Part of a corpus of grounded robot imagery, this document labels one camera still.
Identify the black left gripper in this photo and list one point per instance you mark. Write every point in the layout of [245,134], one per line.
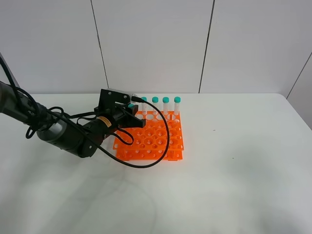
[109,122]

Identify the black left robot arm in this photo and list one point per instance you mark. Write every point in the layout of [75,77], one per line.
[80,134]

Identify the row tube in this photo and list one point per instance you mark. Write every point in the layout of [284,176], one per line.
[144,106]
[165,101]
[155,104]
[177,101]

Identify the orange test tube rack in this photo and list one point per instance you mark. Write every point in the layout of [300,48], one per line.
[150,141]

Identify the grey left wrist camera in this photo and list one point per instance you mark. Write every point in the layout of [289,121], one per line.
[109,98]

